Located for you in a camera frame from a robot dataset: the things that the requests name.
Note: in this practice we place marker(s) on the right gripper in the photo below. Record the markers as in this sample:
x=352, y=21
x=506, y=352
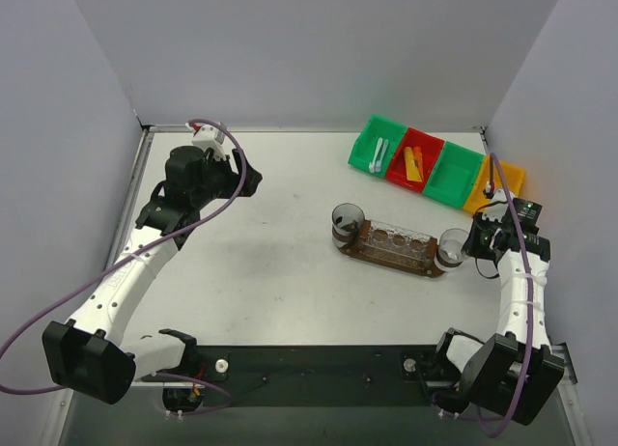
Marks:
x=474, y=238

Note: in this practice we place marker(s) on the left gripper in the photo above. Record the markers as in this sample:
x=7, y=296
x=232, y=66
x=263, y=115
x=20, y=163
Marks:
x=237, y=174

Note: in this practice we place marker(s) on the clear glass cup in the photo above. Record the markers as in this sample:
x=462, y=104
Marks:
x=450, y=249

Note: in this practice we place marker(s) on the yellow toothpaste tube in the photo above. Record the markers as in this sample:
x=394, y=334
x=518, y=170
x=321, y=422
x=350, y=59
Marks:
x=411, y=169

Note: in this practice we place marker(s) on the grey glass cup with holder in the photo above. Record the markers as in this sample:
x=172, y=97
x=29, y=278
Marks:
x=347, y=220

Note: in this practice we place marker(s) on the clear acrylic toothbrush rack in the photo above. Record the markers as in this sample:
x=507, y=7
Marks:
x=396, y=247

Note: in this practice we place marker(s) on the orange toothpaste tube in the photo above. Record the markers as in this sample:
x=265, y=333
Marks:
x=419, y=161

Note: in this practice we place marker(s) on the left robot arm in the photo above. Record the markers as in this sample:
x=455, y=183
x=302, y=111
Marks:
x=162, y=228

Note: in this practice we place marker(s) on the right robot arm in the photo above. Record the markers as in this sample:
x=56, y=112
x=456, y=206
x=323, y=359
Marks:
x=523, y=277

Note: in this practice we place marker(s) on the brown oval wooden tray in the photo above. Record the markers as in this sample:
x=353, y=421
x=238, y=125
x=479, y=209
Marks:
x=351, y=251

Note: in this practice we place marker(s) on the light blue toothbrush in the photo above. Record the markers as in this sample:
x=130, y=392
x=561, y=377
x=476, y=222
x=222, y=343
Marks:
x=382, y=152

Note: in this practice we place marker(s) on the yellow bin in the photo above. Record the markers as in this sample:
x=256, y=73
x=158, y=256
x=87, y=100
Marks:
x=514, y=176

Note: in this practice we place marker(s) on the green bin with cups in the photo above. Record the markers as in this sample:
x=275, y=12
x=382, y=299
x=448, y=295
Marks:
x=453, y=176

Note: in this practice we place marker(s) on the red bin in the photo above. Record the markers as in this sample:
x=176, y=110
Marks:
x=431, y=148

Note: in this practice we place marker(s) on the green bin with toothbrushes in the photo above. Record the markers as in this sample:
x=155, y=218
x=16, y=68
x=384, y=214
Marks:
x=363, y=148

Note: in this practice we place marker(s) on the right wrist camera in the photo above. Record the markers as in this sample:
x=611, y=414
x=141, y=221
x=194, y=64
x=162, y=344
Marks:
x=493, y=211

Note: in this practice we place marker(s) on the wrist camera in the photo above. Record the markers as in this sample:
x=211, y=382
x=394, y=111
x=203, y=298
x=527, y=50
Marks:
x=493, y=211
x=208, y=137

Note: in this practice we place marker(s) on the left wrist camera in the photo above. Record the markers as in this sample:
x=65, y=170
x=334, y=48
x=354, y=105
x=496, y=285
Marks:
x=208, y=137

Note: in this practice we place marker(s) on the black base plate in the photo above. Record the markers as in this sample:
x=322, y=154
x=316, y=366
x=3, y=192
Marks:
x=305, y=376

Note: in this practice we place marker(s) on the aluminium frame rail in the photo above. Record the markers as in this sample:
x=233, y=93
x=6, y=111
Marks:
x=98, y=368

